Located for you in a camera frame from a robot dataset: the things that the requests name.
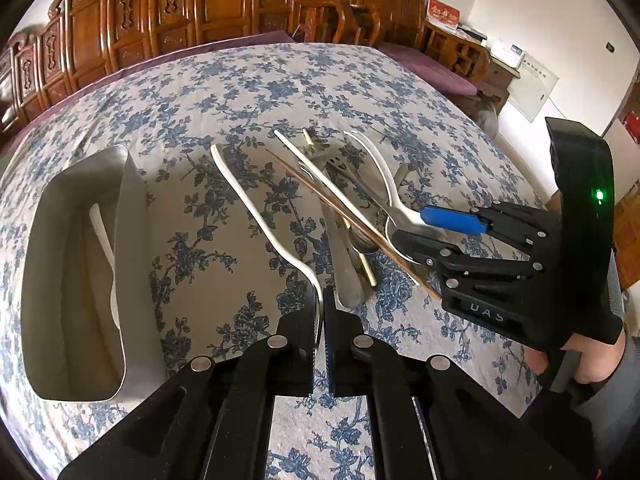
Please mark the metal tray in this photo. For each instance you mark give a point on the metal tray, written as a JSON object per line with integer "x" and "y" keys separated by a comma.
{"x": 135, "y": 260}

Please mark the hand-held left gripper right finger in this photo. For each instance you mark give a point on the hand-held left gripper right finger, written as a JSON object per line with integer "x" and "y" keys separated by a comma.
{"x": 345, "y": 360}

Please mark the metal fork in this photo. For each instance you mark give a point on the metal fork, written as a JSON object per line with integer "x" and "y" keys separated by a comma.
{"x": 347, "y": 280}

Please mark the wooden chair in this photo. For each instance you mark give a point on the wooden chair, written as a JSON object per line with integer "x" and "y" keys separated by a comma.
{"x": 340, "y": 20}

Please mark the white desktop device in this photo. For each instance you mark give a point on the white desktop device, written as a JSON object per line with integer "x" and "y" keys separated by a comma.
{"x": 506, "y": 54}

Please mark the carved wooden headboard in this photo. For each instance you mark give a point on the carved wooden headboard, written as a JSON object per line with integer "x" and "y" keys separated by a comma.
{"x": 220, "y": 0}

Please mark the wall socket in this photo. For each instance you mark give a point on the wall socket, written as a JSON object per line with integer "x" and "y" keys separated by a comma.
{"x": 610, "y": 47}

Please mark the electric fan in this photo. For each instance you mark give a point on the electric fan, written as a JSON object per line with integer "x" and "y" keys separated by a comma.
{"x": 485, "y": 115}

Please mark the purple bed sheet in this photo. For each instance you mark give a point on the purple bed sheet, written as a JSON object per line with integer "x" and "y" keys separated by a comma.
{"x": 425, "y": 62}

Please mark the stack of papers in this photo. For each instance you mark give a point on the stack of papers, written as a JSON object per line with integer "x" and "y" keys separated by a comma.
{"x": 474, "y": 34}

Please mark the metal spoon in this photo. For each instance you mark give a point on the metal spoon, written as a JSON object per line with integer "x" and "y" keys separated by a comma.
{"x": 362, "y": 245}

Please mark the red desk calendar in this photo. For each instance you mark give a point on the red desk calendar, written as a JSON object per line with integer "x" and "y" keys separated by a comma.
{"x": 442, "y": 12}

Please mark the carved wooden armchair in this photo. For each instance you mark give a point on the carved wooden armchair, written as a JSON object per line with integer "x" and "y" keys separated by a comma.
{"x": 455, "y": 52}

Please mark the beige chopstick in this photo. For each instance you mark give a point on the beige chopstick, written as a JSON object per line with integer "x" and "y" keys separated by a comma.
{"x": 370, "y": 272}

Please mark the white board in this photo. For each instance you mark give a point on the white board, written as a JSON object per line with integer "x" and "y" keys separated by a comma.
{"x": 532, "y": 87}

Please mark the blue floral bedspread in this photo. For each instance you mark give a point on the blue floral bedspread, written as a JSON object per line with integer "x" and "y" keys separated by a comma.
{"x": 200, "y": 100}

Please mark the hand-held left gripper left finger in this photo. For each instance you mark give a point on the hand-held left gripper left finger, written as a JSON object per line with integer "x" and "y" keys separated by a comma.
{"x": 300, "y": 355}

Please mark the person's right hand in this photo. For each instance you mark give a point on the person's right hand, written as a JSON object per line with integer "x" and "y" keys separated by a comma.
{"x": 600, "y": 362}

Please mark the slim metal utensil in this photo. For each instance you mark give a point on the slim metal utensil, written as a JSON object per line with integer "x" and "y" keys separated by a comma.
{"x": 339, "y": 160}

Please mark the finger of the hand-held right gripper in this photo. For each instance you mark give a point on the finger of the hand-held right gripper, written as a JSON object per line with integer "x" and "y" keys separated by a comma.
{"x": 450, "y": 219}
{"x": 440, "y": 255}

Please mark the wooden nightstand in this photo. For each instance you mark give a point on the wooden nightstand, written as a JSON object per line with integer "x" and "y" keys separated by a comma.
{"x": 497, "y": 80}

